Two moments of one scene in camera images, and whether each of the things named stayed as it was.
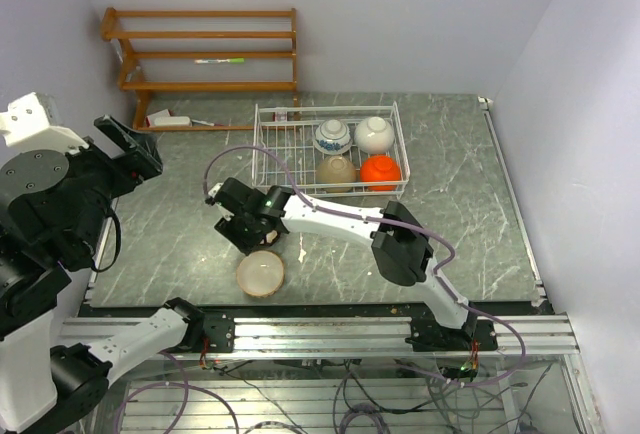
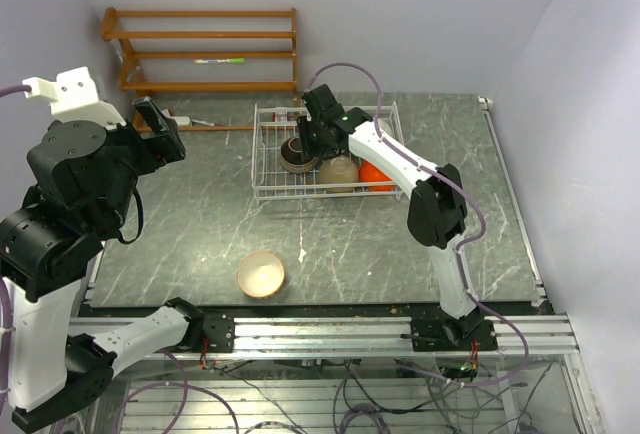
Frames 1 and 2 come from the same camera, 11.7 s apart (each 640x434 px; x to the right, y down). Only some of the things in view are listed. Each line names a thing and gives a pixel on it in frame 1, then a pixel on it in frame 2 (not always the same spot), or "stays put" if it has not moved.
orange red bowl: (380, 167) stays put
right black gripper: (228, 227) -> (308, 149)
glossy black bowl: (336, 169) stays put
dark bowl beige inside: (271, 237) -> (292, 157)
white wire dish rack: (342, 149) stays put
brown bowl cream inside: (260, 274) stays put
